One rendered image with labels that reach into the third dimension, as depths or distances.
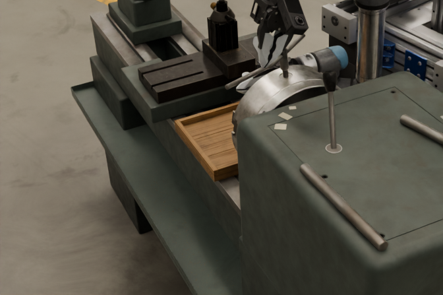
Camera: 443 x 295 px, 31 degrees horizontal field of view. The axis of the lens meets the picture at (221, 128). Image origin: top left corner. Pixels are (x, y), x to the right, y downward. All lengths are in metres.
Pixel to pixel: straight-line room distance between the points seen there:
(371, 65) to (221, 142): 0.50
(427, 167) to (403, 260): 0.28
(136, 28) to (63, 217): 1.02
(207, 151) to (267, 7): 0.70
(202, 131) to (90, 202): 1.31
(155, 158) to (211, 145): 0.60
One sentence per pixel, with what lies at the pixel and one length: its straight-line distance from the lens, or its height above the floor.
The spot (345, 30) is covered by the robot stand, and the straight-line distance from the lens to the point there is 2.65.
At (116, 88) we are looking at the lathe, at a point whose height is 0.68.
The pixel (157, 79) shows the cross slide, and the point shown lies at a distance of 2.62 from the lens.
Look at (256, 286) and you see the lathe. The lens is 2.13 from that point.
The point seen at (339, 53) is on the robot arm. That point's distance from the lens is 2.45.
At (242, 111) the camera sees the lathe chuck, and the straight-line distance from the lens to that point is 2.07.
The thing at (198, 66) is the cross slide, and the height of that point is 0.97.
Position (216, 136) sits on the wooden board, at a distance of 2.47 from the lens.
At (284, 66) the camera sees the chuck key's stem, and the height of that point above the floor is 1.27.
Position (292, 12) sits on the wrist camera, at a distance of 1.79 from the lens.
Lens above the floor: 2.28
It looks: 34 degrees down
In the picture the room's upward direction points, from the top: 4 degrees counter-clockwise
